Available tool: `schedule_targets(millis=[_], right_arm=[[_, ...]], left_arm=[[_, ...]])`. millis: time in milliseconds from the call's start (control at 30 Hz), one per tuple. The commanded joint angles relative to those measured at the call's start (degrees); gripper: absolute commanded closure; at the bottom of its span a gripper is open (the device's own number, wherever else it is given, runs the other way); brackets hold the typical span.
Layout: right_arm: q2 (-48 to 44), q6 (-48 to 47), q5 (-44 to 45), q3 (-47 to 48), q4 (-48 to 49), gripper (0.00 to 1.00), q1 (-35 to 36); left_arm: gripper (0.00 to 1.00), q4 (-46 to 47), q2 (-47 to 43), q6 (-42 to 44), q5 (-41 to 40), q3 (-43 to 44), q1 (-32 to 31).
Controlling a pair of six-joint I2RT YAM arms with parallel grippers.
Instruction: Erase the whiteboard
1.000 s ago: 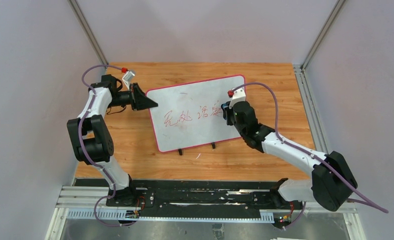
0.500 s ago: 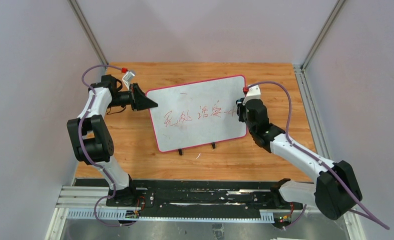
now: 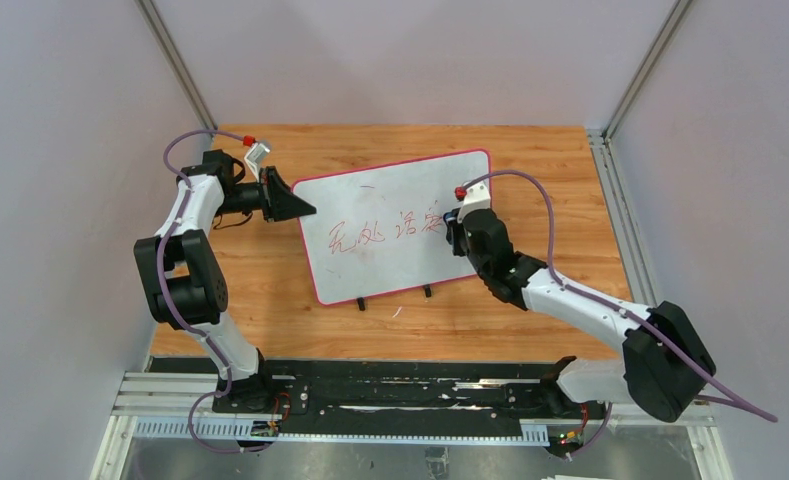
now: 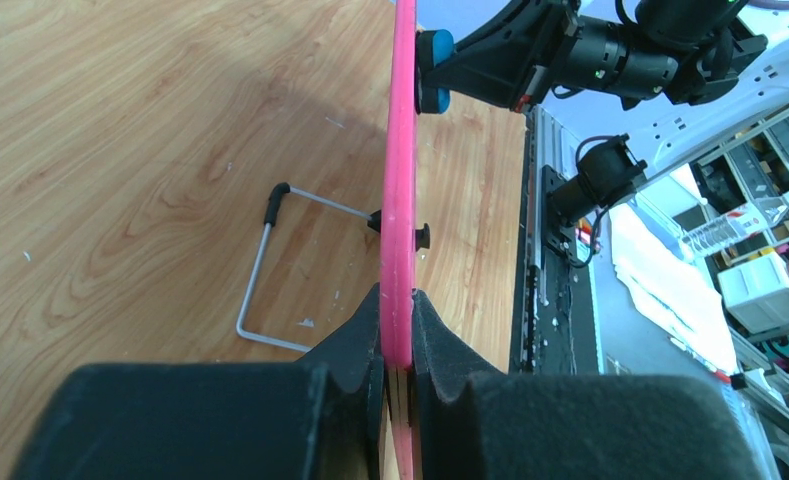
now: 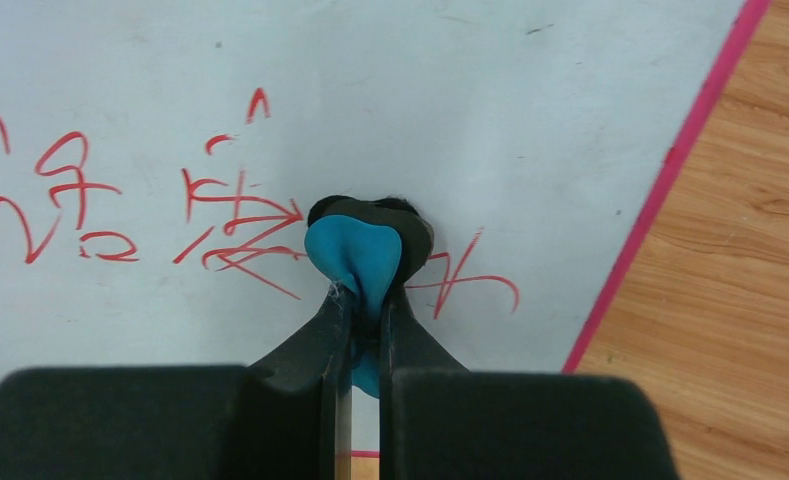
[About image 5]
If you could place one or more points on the pink-framed whiteboard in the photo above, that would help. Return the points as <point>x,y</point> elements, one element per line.
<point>159,161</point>

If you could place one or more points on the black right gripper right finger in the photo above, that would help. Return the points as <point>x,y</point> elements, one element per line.
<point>440,420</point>

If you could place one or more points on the blue and black eraser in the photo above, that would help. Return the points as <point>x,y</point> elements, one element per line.
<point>368,248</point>

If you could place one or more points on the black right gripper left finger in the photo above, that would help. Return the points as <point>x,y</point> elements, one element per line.
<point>274,419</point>

